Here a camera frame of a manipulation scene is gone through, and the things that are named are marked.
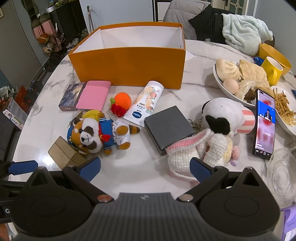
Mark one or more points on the small blue cup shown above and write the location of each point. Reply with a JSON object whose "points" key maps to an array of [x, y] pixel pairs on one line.
{"points": [[258, 60]]}

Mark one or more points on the white lotion tube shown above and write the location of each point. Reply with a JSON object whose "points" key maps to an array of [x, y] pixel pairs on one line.
{"points": [[145, 102]]}

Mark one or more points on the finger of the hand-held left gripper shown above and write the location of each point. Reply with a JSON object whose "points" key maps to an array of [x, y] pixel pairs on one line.
{"points": [[22, 166]]}

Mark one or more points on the grey round tin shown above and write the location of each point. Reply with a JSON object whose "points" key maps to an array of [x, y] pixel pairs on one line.
{"points": [[52, 8]]}

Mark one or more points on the black jacket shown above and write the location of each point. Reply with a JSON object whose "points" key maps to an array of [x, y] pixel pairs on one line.
{"points": [[208, 25]]}

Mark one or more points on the black cabinet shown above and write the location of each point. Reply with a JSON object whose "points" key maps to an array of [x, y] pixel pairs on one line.
{"points": [[69, 20]]}

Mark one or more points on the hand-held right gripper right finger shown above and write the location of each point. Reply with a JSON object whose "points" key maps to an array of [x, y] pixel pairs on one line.
{"points": [[200, 170]]}

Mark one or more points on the yellow bowl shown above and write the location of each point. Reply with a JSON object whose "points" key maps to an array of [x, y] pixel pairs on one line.
{"points": [[281, 58]]}

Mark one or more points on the flatbread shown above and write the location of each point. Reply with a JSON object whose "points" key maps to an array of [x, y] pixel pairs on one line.
{"points": [[253, 71]]}

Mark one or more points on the dark grey square box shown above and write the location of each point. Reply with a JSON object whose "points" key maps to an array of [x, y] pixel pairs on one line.
{"points": [[168, 127]]}

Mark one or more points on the shredded potato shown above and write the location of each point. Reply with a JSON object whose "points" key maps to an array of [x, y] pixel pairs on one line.
{"points": [[283, 104]]}

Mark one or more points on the crocheted orange fruit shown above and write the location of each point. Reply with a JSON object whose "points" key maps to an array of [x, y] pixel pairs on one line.
{"points": [[122, 100]]}

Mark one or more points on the crocheted white bunny bag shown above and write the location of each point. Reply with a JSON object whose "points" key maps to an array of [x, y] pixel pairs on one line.
{"points": [[185, 155]]}

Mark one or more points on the yellow mug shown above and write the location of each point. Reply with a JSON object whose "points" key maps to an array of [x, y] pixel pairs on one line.
{"points": [[268, 69]]}

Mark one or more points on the patterned ball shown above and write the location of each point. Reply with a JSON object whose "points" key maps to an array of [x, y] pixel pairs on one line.
{"points": [[48, 48]]}

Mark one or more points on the dark brown ball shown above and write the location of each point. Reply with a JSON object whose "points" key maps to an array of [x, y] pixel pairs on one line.
{"points": [[45, 17]]}

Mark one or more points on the brown cardboard blocks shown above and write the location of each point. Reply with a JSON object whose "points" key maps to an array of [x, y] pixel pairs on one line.
{"points": [[61, 150]]}

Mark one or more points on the orange cardboard box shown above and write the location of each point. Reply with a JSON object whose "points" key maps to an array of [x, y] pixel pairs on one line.
{"points": [[129, 67]]}

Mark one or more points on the orange floor carton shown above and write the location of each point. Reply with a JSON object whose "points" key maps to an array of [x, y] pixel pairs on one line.
{"points": [[22, 95]]}

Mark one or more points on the white dog plush toy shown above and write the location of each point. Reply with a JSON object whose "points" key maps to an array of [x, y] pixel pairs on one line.
{"points": [[222, 109]]}

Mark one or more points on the red panda plush toy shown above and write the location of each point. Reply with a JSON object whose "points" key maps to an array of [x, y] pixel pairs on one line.
{"points": [[87, 136]]}

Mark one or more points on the white purple sneaker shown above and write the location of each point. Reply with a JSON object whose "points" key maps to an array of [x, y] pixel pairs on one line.
{"points": [[69, 47]]}

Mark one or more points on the steamed bun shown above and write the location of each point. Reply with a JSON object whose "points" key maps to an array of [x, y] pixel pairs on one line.
{"points": [[227, 69]]}

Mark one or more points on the black smartphone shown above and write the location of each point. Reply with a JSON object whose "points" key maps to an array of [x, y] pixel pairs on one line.
{"points": [[264, 129]]}

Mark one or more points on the purple packet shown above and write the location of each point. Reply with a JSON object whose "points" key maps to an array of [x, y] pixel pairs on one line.
{"points": [[289, 217]]}

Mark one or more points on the white plate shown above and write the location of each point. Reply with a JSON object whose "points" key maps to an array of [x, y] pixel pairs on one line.
{"points": [[284, 128]]}

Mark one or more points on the beige shoe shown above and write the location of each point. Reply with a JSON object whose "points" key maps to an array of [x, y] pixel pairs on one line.
{"points": [[84, 32]]}

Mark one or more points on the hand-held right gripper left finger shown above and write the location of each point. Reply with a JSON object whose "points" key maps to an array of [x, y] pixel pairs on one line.
{"points": [[89, 168]]}

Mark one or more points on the black dumbbell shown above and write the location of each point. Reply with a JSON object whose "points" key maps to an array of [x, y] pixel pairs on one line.
{"points": [[30, 97]]}

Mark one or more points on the illustrated card box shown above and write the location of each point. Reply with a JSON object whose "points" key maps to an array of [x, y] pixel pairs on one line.
{"points": [[69, 97]]}

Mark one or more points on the light blue fleece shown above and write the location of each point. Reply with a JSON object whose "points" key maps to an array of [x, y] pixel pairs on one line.
{"points": [[242, 32]]}

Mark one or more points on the wavy wall mirror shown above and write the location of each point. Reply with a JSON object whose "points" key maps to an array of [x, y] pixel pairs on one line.
{"points": [[30, 5]]}

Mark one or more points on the clear glass dish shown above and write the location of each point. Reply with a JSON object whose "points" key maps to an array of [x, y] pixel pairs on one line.
{"points": [[281, 176]]}

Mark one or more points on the white paper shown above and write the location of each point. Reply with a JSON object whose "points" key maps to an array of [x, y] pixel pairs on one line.
{"points": [[190, 56]]}

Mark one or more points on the white printed carton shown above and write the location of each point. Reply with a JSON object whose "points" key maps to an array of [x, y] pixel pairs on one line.
{"points": [[13, 114]]}

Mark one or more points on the orange basketball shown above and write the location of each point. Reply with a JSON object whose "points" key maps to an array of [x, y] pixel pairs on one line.
{"points": [[42, 38]]}

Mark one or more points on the white food bowl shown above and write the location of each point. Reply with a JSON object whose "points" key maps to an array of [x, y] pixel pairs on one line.
{"points": [[222, 87]]}

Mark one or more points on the black barbell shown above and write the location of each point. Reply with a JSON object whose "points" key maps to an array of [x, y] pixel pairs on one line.
{"points": [[52, 61]]}

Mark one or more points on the brown egg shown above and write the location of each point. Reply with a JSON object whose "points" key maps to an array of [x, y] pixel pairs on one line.
{"points": [[230, 85]]}

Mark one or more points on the white crumpled bag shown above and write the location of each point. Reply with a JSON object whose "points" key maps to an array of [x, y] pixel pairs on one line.
{"points": [[5, 91]]}

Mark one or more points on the small pleated bun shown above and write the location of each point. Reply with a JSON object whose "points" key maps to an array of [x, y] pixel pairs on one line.
{"points": [[245, 89]]}

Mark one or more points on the pink snap wallet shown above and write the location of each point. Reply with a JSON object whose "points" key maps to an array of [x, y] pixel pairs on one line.
{"points": [[92, 97]]}

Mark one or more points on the pink yoga block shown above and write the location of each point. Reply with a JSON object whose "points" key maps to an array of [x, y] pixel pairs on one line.
{"points": [[48, 27]]}

